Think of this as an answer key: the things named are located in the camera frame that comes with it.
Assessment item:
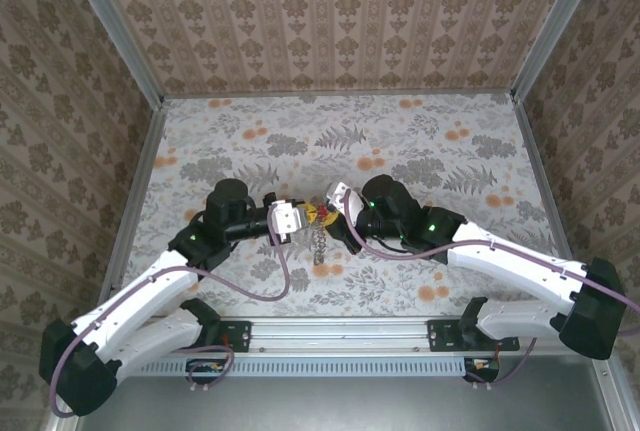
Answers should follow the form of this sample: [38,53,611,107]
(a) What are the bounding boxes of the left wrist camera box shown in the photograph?
[266,199,310,248]

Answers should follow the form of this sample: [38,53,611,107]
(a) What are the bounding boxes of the steel keyring disc with rings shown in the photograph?
[307,195,335,268]

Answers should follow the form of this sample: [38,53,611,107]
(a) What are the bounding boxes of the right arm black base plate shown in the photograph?
[428,319,520,352]

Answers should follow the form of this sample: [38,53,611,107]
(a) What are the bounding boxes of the grey slotted cable duct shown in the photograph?
[137,356,467,378]

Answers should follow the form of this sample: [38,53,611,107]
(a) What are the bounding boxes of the aluminium table side rail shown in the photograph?
[99,103,169,302]
[512,98,576,272]

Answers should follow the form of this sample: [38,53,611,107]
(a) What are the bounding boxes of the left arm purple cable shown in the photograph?
[49,203,292,420]

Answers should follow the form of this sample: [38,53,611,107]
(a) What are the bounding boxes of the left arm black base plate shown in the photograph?
[169,319,251,354]

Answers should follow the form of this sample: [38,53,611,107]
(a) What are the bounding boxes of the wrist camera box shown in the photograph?
[266,199,310,248]
[323,180,367,226]

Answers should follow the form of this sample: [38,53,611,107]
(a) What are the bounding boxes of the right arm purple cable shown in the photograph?
[342,188,640,391]

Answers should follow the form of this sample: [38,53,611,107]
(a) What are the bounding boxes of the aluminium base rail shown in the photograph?
[139,314,609,356]

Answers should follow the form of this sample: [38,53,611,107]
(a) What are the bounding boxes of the grey metal panel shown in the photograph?
[47,353,626,431]

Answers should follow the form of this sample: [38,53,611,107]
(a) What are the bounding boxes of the aluminium table end rail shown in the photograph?
[162,89,516,101]

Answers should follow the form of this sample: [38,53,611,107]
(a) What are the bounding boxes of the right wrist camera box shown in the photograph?
[323,180,367,226]

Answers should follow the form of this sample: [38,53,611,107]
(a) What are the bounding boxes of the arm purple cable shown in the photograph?
[49,203,292,420]
[342,188,640,391]

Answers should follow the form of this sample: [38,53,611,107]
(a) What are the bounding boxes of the aluminium frame post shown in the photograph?
[58,0,166,110]
[510,0,610,102]

